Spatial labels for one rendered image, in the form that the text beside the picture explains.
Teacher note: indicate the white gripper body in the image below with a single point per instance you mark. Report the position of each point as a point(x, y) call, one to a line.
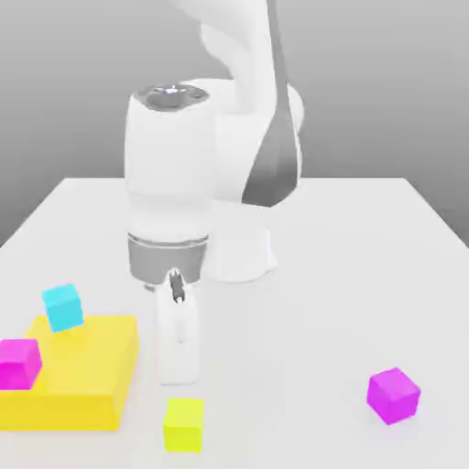
point(177, 348)

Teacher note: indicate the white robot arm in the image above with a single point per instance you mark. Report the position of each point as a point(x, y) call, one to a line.
point(170, 165)

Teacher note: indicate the small yellow-green cube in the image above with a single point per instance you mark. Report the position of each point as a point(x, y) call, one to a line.
point(183, 425)

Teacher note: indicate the small cyan cube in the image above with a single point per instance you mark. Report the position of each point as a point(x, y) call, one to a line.
point(63, 308)

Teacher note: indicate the small magenta cube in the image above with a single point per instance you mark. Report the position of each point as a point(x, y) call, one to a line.
point(392, 396)
point(16, 364)

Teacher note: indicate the large yellow box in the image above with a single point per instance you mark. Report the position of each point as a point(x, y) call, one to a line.
point(84, 370)

